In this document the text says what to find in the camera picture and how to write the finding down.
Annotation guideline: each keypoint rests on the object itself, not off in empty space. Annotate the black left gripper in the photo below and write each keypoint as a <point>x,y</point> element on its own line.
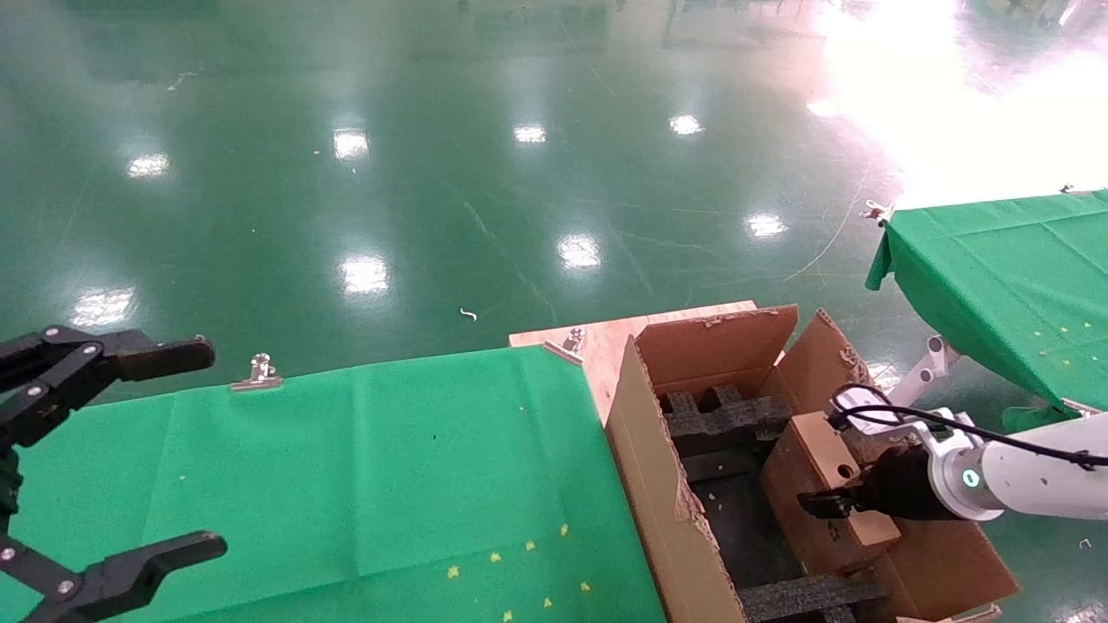
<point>7,484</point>

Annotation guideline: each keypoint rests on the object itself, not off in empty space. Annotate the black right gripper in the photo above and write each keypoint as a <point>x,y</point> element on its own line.
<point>900,489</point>

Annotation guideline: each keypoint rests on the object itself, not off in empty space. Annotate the small brown cardboard box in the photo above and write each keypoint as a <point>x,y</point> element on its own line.
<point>814,463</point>

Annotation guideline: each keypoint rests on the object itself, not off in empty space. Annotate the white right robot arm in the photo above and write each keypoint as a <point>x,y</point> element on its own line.
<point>1039,476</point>

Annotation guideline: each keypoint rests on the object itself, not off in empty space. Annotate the large open brown carton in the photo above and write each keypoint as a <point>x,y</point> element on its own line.
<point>658,484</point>

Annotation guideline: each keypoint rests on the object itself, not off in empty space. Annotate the black foam insert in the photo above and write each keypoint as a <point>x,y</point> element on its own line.
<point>718,420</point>
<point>805,593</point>

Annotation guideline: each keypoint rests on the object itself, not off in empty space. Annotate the white table leg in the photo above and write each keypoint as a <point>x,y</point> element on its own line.
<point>928,368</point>

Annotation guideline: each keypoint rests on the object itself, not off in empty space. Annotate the large green tablecloth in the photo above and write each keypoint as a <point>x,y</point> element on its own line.
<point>346,450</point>

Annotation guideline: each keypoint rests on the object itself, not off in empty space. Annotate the small green tablecloth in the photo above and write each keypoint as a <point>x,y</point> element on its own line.
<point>995,277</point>

